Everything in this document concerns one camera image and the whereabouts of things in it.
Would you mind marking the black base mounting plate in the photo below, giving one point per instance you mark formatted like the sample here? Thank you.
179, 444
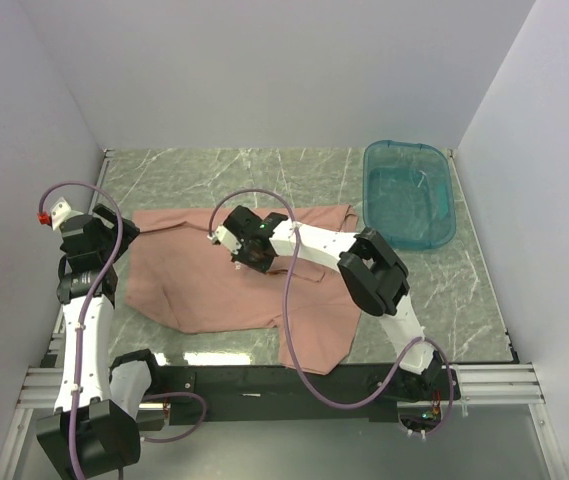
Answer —
274, 393

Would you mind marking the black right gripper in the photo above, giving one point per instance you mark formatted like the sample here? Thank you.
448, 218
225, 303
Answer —
264, 267

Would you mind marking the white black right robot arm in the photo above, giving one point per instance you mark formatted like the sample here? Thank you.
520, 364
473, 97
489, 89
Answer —
375, 278

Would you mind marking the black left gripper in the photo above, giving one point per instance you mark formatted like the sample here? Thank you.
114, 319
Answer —
107, 216

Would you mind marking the pink t shirt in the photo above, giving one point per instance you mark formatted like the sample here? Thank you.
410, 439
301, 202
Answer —
177, 278

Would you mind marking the teal transparent plastic bin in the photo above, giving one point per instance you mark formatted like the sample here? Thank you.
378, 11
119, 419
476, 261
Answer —
408, 195

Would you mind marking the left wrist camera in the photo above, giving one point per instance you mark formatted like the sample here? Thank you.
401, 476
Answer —
59, 213

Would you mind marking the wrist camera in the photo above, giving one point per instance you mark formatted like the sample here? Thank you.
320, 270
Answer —
223, 236
59, 213

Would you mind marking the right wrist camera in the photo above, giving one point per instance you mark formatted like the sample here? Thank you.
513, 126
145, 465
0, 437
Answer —
223, 236

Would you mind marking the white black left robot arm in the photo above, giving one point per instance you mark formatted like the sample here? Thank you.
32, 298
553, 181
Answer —
93, 429

